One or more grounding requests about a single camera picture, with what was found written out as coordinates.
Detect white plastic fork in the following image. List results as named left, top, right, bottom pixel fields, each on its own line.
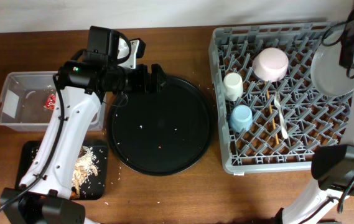
left=274, top=92, right=289, bottom=139

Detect round black serving tray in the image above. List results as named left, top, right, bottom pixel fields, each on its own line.
left=106, top=76, right=215, bottom=176

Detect grey dishwasher rack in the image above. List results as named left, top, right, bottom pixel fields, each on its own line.
left=209, top=22, right=352, bottom=175

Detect pink bowl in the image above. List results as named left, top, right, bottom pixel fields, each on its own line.
left=253, top=47, right=289, bottom=82

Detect white cup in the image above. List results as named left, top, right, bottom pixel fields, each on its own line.
left=223, top=72, right=243, bottom=101

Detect blue cup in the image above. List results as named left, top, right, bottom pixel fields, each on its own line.
left=229, top=105, right=253, bottom=133

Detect light grey plate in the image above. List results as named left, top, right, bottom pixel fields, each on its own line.
left=310, top=41, right=354, bottom=97

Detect red snack wrapper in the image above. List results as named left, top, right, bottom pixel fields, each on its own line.
left=44, top=94, right=56, bottom=110

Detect wooden chopstick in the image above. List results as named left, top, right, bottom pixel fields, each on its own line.
left=264, top=81, right=279, bottom=145

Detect clear plastic bin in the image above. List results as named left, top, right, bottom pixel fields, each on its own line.
left=0, top=71, right=106, bottom=132

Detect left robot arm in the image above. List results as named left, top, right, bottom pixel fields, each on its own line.
left=0, top=60, right=167, bottom=223

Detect rice and peanut scraps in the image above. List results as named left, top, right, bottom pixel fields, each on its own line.
left=30, top=146, right=103, bottom=197

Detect black rectangular tray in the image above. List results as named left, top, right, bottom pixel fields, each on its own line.
left=14, top=139, right=108, bottom=200

